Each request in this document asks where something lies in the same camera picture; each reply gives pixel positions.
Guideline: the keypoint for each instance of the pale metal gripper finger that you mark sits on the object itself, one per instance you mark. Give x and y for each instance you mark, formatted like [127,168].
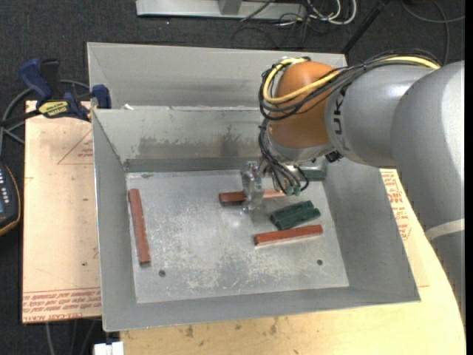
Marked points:
[247,187]
[258,189]

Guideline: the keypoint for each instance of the grey metal bin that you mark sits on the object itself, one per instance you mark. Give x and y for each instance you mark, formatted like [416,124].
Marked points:
[207,242]

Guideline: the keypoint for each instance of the red-brown flat block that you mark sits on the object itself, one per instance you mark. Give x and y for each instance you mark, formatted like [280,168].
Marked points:
[288,234]
[231,198]
[139,228]

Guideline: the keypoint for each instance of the brown cardboard board red print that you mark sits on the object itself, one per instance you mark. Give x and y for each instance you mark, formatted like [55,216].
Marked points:
[59,216]

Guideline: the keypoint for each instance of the dark green flat block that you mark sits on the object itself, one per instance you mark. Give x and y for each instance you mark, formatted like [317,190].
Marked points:
[301,218]
[292,209]

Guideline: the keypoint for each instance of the black cylinder on white bracket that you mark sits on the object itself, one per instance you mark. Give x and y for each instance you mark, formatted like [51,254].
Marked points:
[332,156]

